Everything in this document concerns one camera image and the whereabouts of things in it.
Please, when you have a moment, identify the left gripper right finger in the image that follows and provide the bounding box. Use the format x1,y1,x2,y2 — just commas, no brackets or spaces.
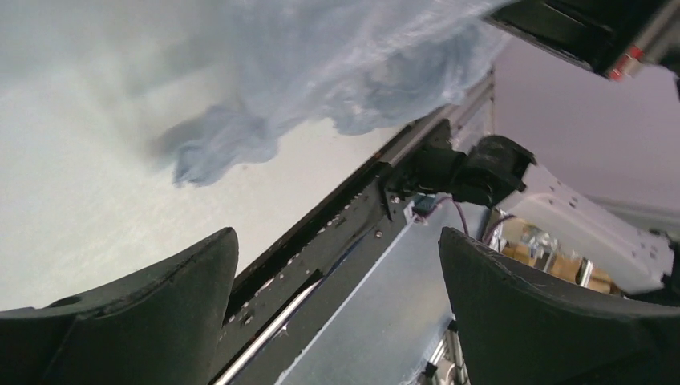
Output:
439,228,679,384

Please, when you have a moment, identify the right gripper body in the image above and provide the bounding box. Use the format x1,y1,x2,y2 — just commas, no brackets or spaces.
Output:
486,0,679,80

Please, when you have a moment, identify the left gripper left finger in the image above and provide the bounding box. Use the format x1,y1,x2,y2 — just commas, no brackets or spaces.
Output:
1,228,238,384

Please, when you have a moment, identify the blue plastic trash bag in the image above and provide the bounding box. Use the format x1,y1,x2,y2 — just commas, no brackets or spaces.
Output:
1,1,507,186

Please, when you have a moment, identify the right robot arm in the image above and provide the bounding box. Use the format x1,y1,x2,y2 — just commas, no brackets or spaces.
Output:
388,1,679,306

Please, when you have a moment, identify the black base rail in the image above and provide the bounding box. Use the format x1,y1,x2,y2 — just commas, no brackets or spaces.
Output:
211,118,451,384

